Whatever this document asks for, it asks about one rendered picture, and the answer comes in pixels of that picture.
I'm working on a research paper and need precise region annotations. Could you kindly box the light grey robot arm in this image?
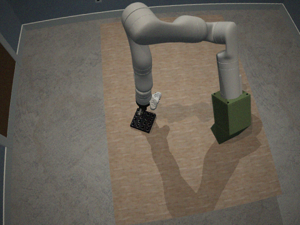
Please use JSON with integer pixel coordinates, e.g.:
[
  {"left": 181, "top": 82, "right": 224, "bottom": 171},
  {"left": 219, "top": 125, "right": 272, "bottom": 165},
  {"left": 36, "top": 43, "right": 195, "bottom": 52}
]
[{"left": 121, "top": 2, "right": 243, "bottom": 111}]

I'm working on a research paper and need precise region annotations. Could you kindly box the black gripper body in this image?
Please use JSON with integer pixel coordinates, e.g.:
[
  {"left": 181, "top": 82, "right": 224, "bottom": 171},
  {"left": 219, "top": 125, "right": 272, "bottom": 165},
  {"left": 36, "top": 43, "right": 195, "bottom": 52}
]
[{"left": 136, "top": 101, "right": 150, "bottom": 111}]

